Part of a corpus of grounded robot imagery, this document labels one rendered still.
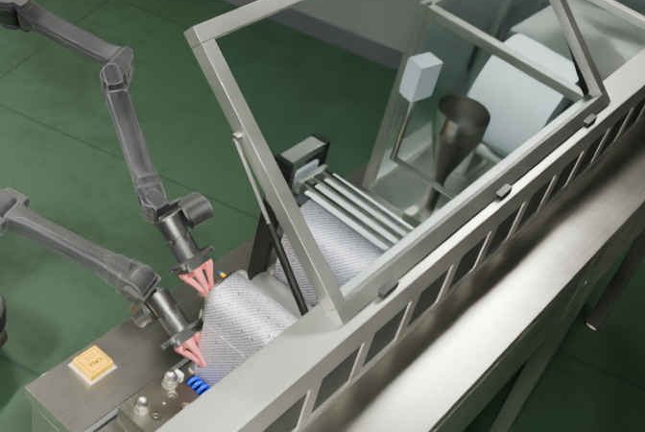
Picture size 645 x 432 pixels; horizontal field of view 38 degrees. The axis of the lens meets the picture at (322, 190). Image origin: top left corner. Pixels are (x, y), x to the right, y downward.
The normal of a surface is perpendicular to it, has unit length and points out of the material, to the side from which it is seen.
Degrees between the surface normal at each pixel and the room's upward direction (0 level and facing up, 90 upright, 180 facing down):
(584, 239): 0
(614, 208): 0
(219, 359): 91
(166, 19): 0
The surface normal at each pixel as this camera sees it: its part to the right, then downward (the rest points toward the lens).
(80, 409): 0.21, -0.74
